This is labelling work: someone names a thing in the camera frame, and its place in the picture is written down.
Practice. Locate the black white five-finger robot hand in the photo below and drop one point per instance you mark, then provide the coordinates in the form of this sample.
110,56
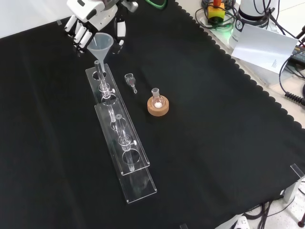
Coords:
95,14

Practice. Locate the translucent plastic funnel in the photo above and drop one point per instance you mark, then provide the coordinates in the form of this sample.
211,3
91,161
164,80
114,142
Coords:
100,47

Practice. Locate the small glass weighing funnel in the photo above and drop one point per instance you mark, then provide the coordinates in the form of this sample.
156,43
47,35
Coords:
130,81

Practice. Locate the clear acrylic funnel stand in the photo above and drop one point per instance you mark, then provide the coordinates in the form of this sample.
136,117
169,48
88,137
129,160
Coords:
133,188

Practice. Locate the small clear cloth clip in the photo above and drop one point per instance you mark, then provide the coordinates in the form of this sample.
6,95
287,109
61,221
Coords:
184,226
58,22

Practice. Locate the round-bottom glass flask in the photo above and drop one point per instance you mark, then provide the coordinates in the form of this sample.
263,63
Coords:
157,100

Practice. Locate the yellow stop button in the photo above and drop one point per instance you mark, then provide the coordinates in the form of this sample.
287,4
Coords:
215,12

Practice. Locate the pale board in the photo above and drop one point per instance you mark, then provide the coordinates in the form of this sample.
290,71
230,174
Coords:
262,45

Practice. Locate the black bench cloth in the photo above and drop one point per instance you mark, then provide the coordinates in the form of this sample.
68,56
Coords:
214,143

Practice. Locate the black electronic device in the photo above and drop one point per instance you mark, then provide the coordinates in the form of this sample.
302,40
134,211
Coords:
299,57

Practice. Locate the white power strip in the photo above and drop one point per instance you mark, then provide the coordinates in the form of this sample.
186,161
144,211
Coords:
240,223

